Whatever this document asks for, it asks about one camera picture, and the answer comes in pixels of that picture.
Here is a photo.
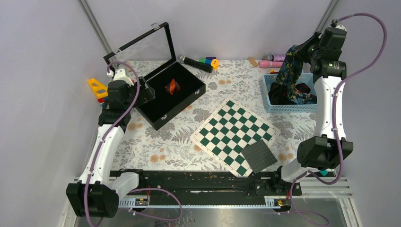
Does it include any dark blue floral tie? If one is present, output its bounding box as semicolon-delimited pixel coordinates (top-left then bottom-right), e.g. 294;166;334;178
274;45;306;99

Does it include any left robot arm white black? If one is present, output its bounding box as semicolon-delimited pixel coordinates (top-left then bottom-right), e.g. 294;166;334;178
66;77;155;218

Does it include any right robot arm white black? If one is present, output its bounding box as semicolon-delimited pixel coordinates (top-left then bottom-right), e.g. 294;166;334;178
271;25;354;195

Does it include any dark red ties pile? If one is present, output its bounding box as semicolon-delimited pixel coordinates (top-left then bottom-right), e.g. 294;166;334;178
268;83;317;105

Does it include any light blue plastic basket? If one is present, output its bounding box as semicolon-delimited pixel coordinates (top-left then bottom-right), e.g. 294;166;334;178
261;73;317;113

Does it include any orange navy striped rolled tie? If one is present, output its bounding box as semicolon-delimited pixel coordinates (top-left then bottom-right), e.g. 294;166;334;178
165;79;181;95

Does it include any purple glitter microphone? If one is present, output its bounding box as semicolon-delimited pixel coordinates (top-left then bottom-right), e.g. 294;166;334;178
262;54;286;62

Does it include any black display box glass lid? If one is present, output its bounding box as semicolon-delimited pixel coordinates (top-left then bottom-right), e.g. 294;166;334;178
103;22;206;130

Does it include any yellow toy truck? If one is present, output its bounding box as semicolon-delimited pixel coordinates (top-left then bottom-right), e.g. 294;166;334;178
88;79;108;104

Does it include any small wooden block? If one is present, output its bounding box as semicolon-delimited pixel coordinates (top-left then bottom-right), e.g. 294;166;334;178
248;57;258;68

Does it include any black glitter microphone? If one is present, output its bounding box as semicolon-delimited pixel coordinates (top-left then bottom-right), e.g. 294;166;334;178
179;55;213;73

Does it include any green blue block stack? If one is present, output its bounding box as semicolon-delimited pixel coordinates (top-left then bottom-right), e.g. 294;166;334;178
199;57;216;65

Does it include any floral table mat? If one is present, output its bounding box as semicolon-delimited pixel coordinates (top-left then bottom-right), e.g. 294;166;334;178
112;60;317;171

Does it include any green white chessboard mat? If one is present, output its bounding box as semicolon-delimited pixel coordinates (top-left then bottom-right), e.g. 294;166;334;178
190;98;280;177

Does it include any grey studded baseplate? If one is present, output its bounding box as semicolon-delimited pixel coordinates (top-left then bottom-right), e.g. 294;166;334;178
241;139;278;174

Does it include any teal small block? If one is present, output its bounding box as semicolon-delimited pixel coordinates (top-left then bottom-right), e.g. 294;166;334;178
319;170;328;176

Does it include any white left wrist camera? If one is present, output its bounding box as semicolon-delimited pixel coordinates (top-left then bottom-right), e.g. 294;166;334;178
106;69;134;86

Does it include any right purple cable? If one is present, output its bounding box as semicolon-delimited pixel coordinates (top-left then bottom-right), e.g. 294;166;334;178
275;13;387;227

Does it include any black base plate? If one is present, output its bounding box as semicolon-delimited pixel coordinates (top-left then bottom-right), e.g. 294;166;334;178
110;169;302;206

